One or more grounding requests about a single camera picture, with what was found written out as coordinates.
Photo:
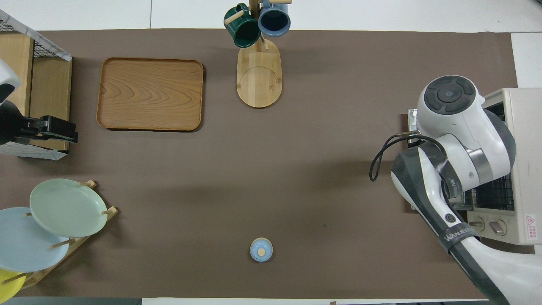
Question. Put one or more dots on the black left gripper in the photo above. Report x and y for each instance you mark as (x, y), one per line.
(10, 125)

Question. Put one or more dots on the cream toaster oven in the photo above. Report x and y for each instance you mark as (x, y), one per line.
(525, 127)

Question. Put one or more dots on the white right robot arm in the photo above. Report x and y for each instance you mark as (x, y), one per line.
(449, 110)

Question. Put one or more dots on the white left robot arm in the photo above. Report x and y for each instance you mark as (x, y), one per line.
(6, 78)

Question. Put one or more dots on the pale green plate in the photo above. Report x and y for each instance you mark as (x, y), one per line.
(67, 207)

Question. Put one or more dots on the brown wooden tray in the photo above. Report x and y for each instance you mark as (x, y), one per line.
(150, 95)

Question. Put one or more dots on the wooden plate rack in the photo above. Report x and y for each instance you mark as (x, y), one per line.
(111, 213)

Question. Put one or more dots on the light blue round plate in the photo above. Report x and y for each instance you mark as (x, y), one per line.
(25, 250)

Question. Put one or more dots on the yellow plate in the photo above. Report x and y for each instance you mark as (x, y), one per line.
(8, 288)

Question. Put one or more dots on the wooden mug tree stand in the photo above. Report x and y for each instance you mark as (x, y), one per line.
(259, 80)

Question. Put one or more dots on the dark green mug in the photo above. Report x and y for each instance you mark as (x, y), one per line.
(245, 31)

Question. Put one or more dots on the blue mug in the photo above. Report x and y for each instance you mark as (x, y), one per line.
(274, 21)

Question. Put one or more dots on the brown table mat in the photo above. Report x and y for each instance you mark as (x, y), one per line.
(296, 169)

